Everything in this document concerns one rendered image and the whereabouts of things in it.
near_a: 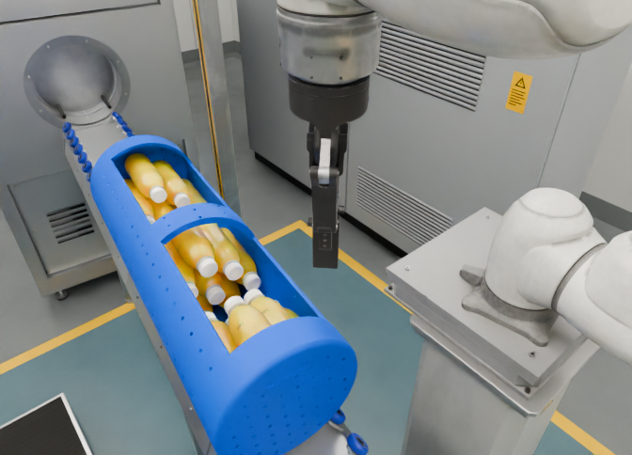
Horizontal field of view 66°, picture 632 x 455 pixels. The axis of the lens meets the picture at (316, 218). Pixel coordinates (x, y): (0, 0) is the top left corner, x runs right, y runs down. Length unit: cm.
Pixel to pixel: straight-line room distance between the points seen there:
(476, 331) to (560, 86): 111
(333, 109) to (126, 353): 216
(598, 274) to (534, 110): 117
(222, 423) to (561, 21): 71
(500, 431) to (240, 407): 62
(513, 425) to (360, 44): 94
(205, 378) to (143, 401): 148
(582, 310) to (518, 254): 14
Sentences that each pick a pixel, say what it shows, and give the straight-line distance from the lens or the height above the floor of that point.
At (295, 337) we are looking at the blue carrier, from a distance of 80.
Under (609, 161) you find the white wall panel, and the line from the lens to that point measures 340.
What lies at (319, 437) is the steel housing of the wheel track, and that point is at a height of 93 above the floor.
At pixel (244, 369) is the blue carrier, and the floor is 122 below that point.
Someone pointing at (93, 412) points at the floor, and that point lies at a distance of 236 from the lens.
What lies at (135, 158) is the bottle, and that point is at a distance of 143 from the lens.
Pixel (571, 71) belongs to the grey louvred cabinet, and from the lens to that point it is 192.
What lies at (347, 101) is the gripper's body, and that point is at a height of 168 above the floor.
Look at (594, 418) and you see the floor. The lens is 245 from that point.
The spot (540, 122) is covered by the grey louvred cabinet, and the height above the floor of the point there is 107.
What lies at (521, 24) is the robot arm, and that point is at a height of 179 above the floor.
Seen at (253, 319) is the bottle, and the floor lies 119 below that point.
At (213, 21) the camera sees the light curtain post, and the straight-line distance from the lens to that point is 161.
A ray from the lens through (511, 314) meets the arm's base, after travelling 108.
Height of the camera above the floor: 185
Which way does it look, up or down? 36 degrees down
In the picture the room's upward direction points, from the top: straight up
